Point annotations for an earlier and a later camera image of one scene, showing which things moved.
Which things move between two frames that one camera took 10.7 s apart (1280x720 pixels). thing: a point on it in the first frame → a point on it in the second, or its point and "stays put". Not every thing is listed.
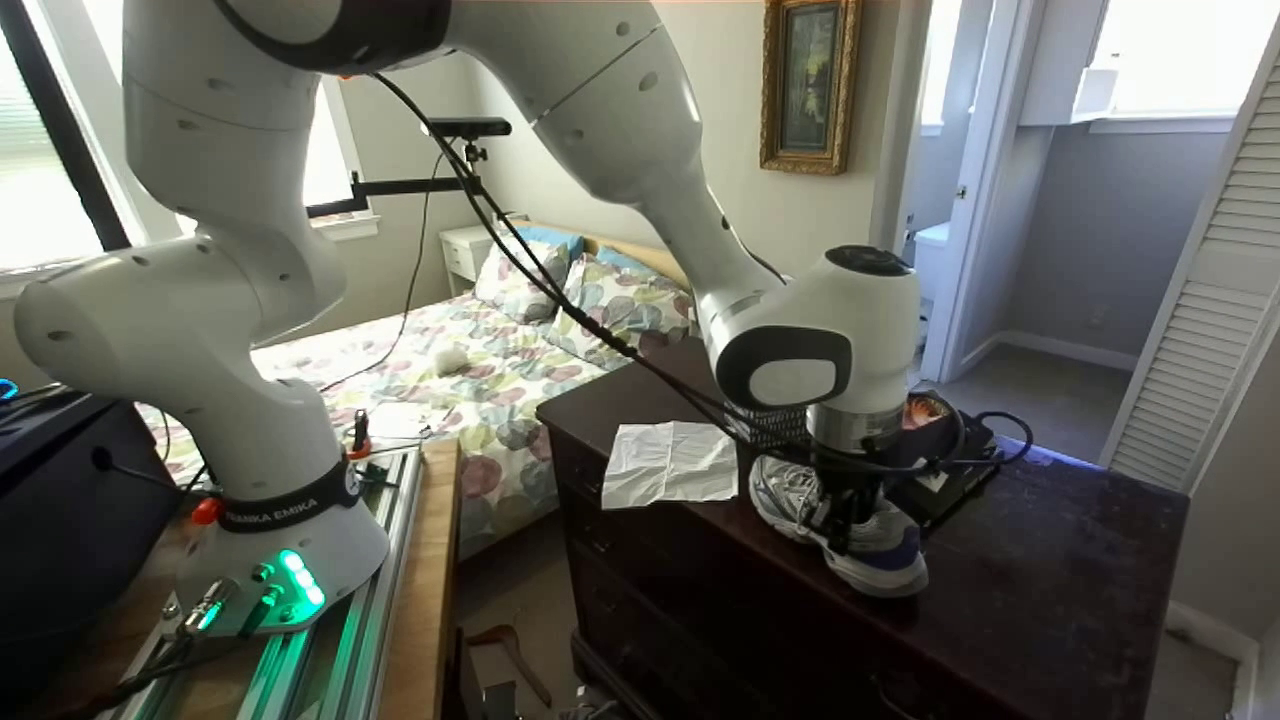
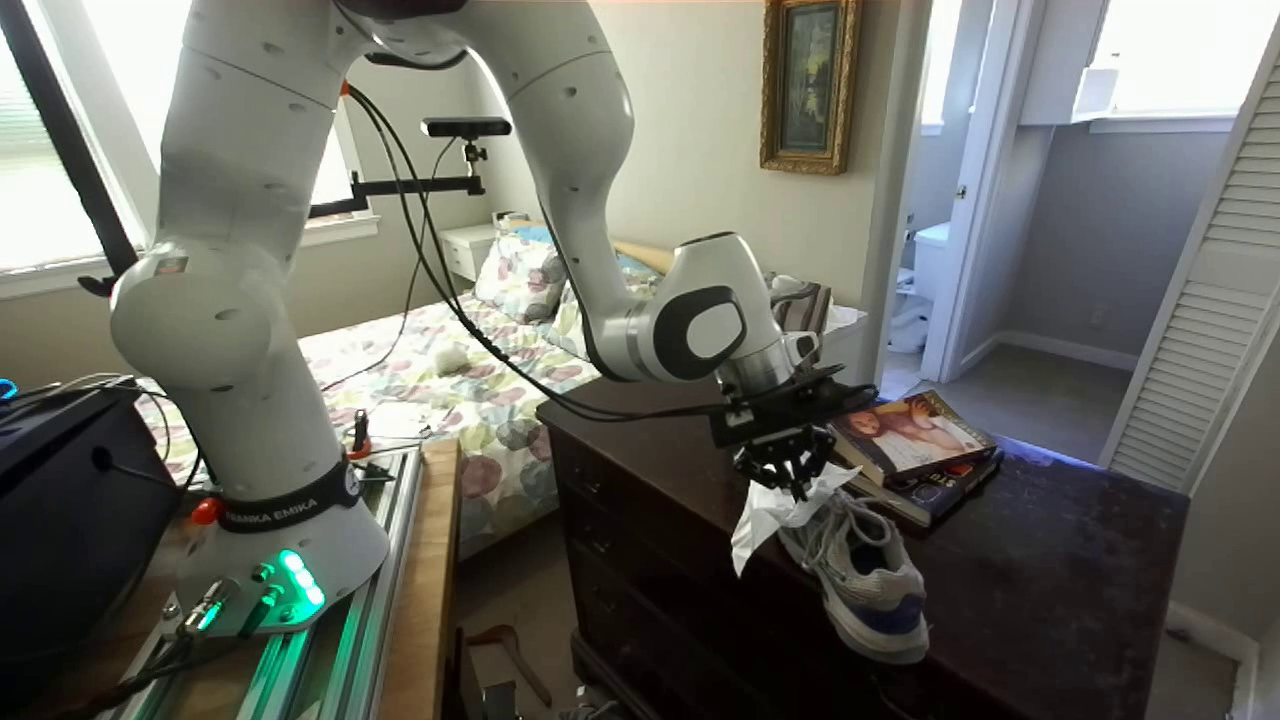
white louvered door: [1216, 296] stays put
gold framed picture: [804, 86] stays put
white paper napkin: [660, 461] → [775, 506]
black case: [84, 509] stays put
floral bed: [523, 316] stays put
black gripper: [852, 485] → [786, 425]
